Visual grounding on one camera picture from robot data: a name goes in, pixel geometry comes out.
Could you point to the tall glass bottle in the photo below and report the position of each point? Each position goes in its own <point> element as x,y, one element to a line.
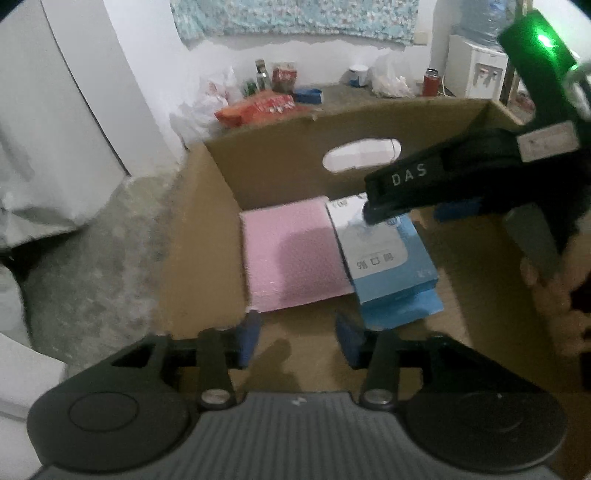
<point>262,74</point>

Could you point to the white printed plastic bag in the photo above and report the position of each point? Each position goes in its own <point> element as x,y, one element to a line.
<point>207,101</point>

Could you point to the red thermos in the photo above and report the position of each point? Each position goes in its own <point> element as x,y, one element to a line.
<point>430,83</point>

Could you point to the brown cardboard box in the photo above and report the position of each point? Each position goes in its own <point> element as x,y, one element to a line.
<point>286,157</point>

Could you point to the pink tissue pack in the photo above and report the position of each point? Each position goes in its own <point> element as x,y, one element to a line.
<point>286,249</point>

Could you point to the floral wall cloth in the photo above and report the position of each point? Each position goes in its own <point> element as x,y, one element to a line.
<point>295,18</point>

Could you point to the red drink carton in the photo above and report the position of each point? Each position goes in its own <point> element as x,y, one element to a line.
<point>284,77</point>

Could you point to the white water dispenser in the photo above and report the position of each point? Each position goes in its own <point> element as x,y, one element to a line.
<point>466,69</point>

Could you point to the blue plastic object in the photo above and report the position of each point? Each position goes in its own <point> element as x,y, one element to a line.
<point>307,95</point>

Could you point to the blue water bottle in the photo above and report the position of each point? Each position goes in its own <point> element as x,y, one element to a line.
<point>485,18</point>

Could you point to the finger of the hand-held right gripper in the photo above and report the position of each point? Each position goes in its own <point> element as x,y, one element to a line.
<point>415,184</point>
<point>457,211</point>

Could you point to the small green bottle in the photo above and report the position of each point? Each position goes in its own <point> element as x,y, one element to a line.
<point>249,88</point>

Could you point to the person's right hand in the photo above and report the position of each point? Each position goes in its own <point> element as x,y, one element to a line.
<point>549,304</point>

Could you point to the grey curtain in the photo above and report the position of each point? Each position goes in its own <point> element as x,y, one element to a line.
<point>60,115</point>

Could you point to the red snack bag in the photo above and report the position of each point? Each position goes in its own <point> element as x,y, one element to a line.
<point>256,108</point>

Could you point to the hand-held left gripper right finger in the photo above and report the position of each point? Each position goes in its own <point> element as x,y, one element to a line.
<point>349,341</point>

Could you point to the blue and white box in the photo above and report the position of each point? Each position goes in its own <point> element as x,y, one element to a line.
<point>392,272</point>

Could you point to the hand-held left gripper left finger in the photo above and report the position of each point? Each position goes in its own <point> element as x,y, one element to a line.
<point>247,341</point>

